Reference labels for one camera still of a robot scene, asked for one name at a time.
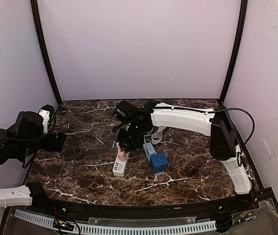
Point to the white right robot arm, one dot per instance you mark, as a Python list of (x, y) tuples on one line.
[(143, 128)]

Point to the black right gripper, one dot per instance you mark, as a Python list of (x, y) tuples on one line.
[(126, 145)]

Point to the black frame rail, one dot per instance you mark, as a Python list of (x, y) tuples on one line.
[(238, 214)]

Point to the blue cube socket adapter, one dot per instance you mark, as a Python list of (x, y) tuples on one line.
[(158, 163)]

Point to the light blue power strip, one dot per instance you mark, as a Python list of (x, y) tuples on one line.
[(148, 144)]

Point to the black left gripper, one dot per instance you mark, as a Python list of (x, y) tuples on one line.
[(56, 142)]

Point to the small circuit board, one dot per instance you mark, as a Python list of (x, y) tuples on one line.
[(62, 225)]

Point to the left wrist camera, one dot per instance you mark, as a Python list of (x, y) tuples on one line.
[(47, 113)]

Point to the white power strip with USB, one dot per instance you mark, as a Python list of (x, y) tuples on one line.
[(119, 167)]

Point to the pink USB charger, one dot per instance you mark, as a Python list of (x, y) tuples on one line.
[(122, 154)]

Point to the white slotted cable duct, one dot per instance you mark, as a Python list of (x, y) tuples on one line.
[(106, 226)]

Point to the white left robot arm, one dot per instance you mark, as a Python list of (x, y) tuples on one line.
[(30, 133)]

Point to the light blue USB charger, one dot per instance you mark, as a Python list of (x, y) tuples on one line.
[(150, 151)]

